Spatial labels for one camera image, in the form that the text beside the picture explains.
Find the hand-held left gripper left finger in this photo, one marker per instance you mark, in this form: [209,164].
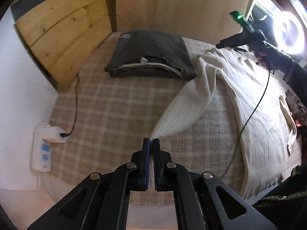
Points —
[146,167]

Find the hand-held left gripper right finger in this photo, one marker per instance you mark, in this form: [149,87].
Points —
[157,167]

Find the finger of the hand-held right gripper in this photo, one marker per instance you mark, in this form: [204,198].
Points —
[232,41]

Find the cream knit sweater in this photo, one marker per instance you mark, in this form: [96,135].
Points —
[259,124]

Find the person's right hand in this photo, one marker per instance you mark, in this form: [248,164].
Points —
[263,56]

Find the beige plaid blanket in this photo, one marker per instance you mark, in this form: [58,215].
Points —
[108,105]

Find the folded dark grey garment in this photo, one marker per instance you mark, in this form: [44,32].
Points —
[153,45]

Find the brown garment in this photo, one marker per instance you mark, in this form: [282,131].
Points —
[297,105]

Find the white charger plug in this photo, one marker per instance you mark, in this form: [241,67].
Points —
[54,135]

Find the coral garment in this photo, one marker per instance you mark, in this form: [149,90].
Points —
[298,123]

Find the white power strip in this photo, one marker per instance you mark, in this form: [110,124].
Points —
[42,153]

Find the person's dark fuzzy clothing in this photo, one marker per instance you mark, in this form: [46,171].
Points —
[287,196]

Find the pine plank board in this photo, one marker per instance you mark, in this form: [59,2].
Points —
[60,28]

